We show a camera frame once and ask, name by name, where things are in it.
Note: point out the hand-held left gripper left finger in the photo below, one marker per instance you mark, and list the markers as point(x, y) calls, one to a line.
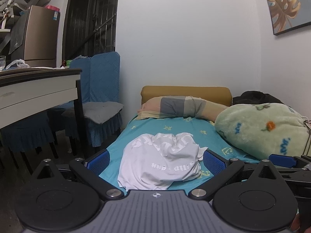
point(98, 162)

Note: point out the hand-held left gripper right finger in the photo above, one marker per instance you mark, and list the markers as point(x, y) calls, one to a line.
point(215, 163)

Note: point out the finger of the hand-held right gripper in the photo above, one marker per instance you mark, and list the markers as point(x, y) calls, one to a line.
point(283, 160)

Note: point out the white printed t-shirt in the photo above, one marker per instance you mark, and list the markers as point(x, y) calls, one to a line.
point(150, 165)

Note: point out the green plush blanket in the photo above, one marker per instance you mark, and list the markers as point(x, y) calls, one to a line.
point(257, 128)

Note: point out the grey seat cushion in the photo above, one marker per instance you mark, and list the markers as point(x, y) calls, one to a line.
point(97, 111)

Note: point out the teal printed bed sheet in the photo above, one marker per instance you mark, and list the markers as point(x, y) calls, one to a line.
point(145, 126)

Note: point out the dark clothing pile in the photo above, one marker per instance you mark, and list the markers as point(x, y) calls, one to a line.
point(255, 98)

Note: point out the plaid pillow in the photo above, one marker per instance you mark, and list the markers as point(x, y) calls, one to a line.
point(175, 106)

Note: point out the tan bed headboard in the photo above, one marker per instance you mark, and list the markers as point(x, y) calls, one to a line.
point(184, 91)

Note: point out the blue covered chair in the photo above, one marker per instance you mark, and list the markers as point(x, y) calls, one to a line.
point(24, 136)
point(80, 82)
point(104, 77)

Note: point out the white and black table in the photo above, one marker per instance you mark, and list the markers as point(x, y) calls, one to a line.
point(36, 87)

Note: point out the white plastic bag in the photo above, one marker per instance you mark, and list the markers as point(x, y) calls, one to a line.
point(17, 64)

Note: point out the bronze refrigerator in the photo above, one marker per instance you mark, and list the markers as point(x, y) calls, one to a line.
point(41, 36)

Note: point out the clear drinking glass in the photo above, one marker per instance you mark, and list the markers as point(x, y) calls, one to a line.
point(2, 62)

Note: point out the dark door with grille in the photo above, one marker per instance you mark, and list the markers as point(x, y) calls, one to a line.
point(90, 17)

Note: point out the dark hanging cloth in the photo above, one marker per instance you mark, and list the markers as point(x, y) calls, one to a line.
point(18, 34)

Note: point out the framed gold leaf picture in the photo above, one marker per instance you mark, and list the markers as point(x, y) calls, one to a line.
point(284, 7)

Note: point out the pink container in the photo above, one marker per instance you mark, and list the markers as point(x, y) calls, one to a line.
point(52, 7)

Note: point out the white wall shelf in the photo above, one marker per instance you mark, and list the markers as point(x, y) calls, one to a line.
point(9, 7)

